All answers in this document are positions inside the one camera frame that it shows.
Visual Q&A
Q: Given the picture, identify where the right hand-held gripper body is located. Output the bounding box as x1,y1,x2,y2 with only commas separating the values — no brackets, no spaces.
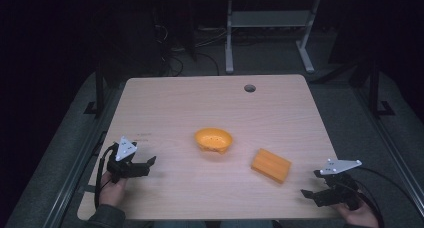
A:
316,158,363,211

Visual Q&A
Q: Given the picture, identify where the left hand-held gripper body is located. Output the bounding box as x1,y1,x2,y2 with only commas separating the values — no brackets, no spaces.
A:
105,136,148,185

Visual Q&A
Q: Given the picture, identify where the orange ridged block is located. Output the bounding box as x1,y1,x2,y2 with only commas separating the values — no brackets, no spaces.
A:
250,148,293,185

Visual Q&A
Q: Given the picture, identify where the orange plastic bowl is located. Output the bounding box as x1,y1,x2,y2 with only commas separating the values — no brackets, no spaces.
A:
194,127,234,155

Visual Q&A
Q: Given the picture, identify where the person's right hand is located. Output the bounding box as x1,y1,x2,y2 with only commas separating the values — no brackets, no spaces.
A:
333,201,380,228

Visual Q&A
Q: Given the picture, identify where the person's left hand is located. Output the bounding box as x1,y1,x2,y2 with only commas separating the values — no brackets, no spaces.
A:
99,171,129,208

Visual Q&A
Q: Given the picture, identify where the grey metal stand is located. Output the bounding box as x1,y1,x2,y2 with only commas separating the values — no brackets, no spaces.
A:
225,0,322,75

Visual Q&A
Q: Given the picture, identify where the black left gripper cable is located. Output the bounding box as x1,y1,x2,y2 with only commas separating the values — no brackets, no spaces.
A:
93,141,118,210

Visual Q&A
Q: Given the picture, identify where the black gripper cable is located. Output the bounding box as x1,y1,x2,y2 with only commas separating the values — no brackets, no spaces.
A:
353,167,414,228
93,141,118,210

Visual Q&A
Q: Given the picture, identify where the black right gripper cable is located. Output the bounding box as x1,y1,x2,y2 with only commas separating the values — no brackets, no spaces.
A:
353,167,414,228

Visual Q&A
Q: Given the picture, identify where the black metal post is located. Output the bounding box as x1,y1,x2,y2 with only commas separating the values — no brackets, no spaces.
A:
83,62,108,120
368,59,396,119

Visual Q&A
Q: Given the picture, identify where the tangle of floor cables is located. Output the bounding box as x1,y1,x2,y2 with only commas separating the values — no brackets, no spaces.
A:
153,16,231,77

